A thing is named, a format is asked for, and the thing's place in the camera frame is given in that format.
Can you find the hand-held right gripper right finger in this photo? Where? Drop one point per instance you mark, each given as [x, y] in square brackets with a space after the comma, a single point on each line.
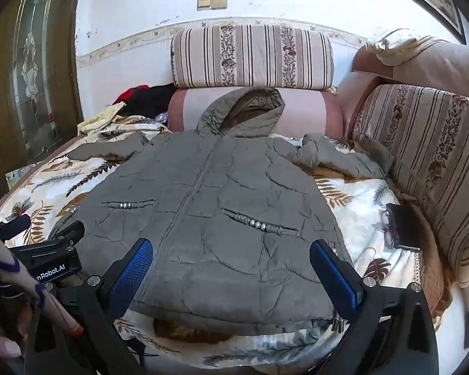
[334, 277]

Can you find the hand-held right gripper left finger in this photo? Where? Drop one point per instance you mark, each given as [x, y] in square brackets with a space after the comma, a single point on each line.
[131, 273]

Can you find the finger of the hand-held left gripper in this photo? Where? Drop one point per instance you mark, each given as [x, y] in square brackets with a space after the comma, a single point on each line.
[15, 224]
[68, 234]

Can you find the grey hooded puffer jacket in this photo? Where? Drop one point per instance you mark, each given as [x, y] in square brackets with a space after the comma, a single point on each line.
[219, 203]

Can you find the black clothes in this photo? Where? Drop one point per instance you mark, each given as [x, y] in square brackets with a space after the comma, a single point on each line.
[148, 99]

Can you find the leaf print blanket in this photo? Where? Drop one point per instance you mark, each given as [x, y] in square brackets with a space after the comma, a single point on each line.
[43, 187]

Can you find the green printed packet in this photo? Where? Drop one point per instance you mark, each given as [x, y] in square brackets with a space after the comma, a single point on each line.
[21, 175]

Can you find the pale yellow cloth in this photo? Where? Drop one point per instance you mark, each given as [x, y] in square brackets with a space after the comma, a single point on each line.
[101, 119]

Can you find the wooden door with glass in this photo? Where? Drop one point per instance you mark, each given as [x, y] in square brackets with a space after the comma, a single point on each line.
[8, 86]

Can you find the purple cloth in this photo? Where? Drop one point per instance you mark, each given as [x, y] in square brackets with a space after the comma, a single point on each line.
[162, 117]

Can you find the square striped floral cushion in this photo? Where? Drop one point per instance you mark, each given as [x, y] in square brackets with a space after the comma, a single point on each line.
[434, 156]

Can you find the red cloth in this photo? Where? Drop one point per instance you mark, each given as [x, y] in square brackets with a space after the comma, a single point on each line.
[135, 90]

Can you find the pink bolster cushion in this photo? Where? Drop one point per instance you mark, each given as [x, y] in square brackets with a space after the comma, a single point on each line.
[187, 109]

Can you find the cream cloth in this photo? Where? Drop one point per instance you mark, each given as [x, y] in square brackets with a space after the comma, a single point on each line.
[398, 50]

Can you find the long striped floral cushion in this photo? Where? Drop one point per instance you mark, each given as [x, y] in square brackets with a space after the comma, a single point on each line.
[254, 54]

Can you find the pink brown sofa cushion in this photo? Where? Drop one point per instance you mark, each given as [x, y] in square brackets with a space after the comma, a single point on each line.
[445, 66]

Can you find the gold wall switch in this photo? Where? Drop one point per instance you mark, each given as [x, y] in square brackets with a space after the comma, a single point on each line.
[204, 4]
[219, 2]

